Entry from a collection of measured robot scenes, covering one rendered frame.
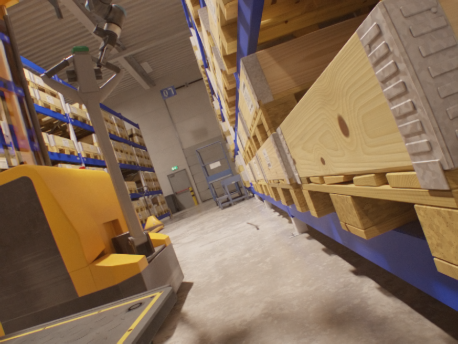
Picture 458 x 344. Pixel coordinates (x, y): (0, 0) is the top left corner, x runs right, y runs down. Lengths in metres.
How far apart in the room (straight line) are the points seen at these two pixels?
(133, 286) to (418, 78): 1.26
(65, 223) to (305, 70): 1.19
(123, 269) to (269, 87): 0.97
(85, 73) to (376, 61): 1.50
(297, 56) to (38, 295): 1.49
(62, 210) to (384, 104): 1.26
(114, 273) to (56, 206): 0.37
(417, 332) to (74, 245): 1.21
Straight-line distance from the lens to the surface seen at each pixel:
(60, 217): 1.41
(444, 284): 0.65
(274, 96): 1.26
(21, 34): 12.76
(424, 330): 0.90
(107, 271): 1.36
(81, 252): 1.39
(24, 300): 1.59
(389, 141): 0.45
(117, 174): 1.59
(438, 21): 0.40
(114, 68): 1.78
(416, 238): 0.65
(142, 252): 1.65
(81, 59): 1.73
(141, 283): 1.40
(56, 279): 1.47
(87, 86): 1.70
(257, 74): 1.27
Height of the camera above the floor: 0.50
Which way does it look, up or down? 4 degrees up
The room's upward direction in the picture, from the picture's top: 21 degrees counter-clockwise
